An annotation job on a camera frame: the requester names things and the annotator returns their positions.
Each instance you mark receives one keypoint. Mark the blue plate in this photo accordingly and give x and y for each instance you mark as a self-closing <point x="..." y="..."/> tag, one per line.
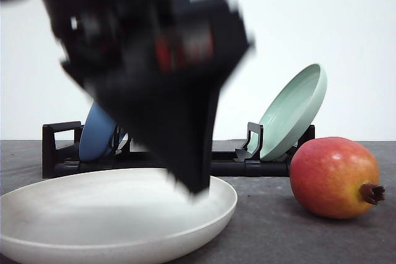
<point x="97" y="135"/>

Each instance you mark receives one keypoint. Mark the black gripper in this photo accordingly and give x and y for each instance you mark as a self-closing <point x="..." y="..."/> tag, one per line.
<point x="149" y="47"/>

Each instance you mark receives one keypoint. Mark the black plate rack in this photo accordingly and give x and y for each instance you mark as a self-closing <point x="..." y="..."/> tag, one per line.
<point x="61" y="156"/>

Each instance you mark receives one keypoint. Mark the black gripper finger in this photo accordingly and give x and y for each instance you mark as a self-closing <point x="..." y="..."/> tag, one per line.
<point x="171" y="118"/>

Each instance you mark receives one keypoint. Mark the white plate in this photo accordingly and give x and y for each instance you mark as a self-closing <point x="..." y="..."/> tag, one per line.
<point x="112" y="216"/>

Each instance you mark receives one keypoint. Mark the red yellow pomegranate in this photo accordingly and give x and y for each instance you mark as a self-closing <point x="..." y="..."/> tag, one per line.
<point x="335" y="177"/>

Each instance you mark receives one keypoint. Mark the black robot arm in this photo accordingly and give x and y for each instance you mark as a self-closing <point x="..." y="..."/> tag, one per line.
<point x="159" y="67"/>

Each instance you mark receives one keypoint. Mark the green plate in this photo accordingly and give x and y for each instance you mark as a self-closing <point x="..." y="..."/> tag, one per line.
<point x="292" y="112"/>

